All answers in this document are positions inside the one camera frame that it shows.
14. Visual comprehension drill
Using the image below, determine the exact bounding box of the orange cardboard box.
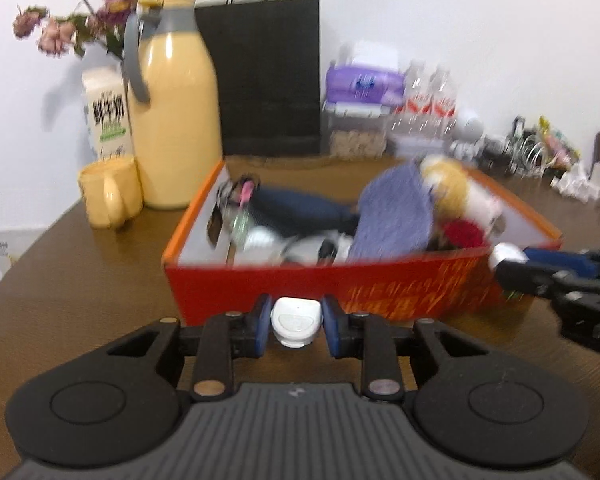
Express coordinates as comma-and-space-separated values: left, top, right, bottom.
161, 156, 565, 327

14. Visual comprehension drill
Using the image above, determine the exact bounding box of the clear container of nuts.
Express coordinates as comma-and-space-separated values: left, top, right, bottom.
322, 100, 388, 161

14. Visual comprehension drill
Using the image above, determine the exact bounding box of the navy pouch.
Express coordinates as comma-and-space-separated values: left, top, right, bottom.
252, 187, 361, 238

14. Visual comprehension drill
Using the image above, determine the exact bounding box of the black charger cable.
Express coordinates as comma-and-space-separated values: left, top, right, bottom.
480, 135, 518, 173

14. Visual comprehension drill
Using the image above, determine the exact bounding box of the dried rose bouquet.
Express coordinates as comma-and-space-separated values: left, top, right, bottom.
12, 0, 183, 61

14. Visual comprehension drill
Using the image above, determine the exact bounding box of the clear water bottle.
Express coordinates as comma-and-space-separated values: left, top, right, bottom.
427, 65, 458, 137
402, 62, 429, 133

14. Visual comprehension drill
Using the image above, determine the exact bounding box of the white robot speaker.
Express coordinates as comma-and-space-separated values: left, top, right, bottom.
450, 115, 487, 161

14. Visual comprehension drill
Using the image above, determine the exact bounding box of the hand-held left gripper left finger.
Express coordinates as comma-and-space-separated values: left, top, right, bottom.
107, 295, 275, 402

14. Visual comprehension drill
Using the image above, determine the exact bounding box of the crumpled white paper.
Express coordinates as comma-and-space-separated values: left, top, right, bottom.
552, 167, 600, 204

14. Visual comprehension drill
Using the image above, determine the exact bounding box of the colourful snack packet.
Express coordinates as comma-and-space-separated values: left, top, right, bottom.
537, 117, 581, 171

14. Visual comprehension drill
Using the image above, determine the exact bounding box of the white cable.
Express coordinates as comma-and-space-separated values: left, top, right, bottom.
510, 132, 551, 178

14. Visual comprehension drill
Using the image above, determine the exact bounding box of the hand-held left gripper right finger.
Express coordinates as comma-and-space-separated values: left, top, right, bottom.
322, 296, 481, 403

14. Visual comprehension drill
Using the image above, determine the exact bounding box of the yellow white plush toy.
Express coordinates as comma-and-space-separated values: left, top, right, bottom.
420, 155, 506, 241

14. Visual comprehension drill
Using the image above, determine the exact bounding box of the pale tin box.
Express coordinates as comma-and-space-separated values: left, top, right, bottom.
387, 132, 447, 159

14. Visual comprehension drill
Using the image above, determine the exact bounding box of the blue knitted cloth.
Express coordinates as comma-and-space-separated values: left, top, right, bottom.
347, 160, 436, 261

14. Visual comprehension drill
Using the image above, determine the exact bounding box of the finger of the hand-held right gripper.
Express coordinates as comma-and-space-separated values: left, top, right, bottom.
524, 248, 588, 277
494, 260, 573, 301

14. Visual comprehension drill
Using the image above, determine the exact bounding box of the yellow thermos jug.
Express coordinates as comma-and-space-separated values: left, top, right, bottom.
122, 0, 224, 211

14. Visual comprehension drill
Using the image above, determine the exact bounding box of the yellow mug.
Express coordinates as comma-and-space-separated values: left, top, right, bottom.
77, 155, 145, 231

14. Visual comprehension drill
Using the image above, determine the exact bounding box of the purple tissue pack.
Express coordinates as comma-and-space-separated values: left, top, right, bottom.
326, 42, 408, 108

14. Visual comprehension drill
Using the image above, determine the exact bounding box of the clear plastic wrap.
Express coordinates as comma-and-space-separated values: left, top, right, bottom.
225, 210, 254, 241

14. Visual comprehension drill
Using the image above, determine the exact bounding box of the white milk carton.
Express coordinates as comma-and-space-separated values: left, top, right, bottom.
81, 65, 133, 161

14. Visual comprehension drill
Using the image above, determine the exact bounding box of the black paper bag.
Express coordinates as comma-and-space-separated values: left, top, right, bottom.
195, 0, 322, 157

